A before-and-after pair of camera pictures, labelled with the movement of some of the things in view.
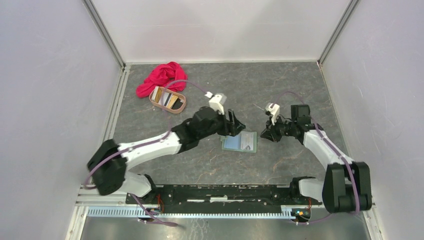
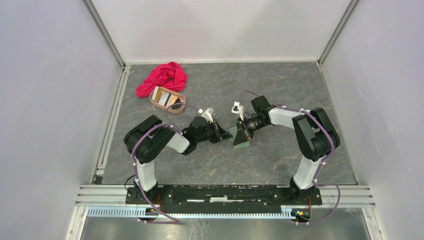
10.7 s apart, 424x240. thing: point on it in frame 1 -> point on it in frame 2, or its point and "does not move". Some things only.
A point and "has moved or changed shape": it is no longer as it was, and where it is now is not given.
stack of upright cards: [156, 94] does not move
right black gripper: [271, 135] -> [240, 137]
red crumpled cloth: [170, 75] does not move
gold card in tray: [172, 101] does not move
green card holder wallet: [246, 141] has moved or changed shape
